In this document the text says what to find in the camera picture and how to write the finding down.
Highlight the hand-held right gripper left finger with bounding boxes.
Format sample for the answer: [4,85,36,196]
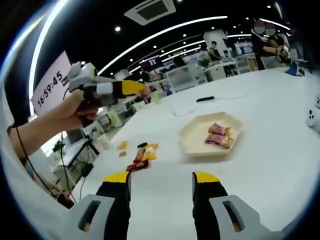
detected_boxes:
[65,171,132,240]

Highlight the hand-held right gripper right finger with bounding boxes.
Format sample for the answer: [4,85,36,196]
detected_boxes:
[191,171,285,240]

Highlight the pink food tongs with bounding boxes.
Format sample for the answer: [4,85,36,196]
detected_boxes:
[96,75,152,104]

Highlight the long red food packet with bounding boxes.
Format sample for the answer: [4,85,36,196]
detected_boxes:
[125,159,150,173]

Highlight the brown orange food bar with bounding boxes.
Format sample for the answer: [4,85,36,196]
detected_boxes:
[134,147,147,163]

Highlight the cream hexagonal container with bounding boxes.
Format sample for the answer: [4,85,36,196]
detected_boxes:
[177,111,245,158]

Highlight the purple gold food packet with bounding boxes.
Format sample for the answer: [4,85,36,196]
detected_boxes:
[204,133,235,150]
[208,122,235,136]

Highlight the person's left hand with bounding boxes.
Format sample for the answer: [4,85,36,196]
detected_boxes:
[58,88,100,131]

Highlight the white paper cup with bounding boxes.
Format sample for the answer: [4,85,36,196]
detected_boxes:
[151,91,162,105]

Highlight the large white display screen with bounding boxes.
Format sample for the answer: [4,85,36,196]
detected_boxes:
[30,50,73,118]

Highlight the black rounded object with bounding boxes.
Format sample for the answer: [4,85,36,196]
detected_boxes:
[81,163,95,177]

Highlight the long curved ceiling light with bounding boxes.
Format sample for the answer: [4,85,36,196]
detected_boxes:
[28,0,70,118]
[97,15,229,76]

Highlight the white office chair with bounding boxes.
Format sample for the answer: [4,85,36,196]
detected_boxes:
[166,66,208,92]

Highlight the white side desk black legs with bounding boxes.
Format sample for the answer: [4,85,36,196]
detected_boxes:
[66,129,101,173]

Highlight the green potted plant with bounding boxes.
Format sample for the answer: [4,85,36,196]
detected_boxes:
[51,139,65,153]

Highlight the ceiling air vent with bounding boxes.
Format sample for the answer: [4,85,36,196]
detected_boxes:
[123,0,177,26]

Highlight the person's white shirt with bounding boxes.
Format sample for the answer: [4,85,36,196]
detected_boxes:
[0,82,83,240]

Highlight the white cable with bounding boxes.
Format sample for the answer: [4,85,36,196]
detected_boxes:
[172,93,251,117]

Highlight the person's black cable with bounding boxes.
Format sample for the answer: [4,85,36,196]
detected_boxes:
[9,123,78,208]

